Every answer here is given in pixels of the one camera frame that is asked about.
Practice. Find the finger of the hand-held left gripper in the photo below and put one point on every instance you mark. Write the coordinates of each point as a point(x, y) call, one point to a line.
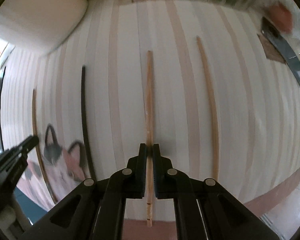
point(25, 146)

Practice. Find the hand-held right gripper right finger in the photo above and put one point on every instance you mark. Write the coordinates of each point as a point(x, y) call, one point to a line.
point(158, 170)

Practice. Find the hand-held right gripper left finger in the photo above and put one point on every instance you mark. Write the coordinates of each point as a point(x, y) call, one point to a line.
point(143, 170)

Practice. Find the dark brown chopstick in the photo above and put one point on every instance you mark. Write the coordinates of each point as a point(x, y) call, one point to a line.
point(84, 110)

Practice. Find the wooden chopstick with dark rings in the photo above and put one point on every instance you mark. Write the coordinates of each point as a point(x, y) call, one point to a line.
point(149, 92)

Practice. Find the beige cylindrical utensil holder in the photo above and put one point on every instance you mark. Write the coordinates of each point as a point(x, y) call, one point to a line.
point(40, 17)

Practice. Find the dark teal base cabinet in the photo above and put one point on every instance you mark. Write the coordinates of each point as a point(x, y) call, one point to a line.
point(30, 200)

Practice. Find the striped cat print table mat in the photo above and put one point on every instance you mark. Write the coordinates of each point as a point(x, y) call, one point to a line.
point(240, 105)

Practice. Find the brown card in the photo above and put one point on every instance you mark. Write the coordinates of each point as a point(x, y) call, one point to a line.
point(271, 51)

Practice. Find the blue smartphone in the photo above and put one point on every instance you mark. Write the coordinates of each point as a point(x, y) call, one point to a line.
point(287, 52)

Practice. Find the red food item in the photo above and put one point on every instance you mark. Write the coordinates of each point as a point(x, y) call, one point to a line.
point(281, 17)

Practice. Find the clear crumpled plastic bag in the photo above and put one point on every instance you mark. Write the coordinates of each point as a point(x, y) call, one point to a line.
point(298, 27)

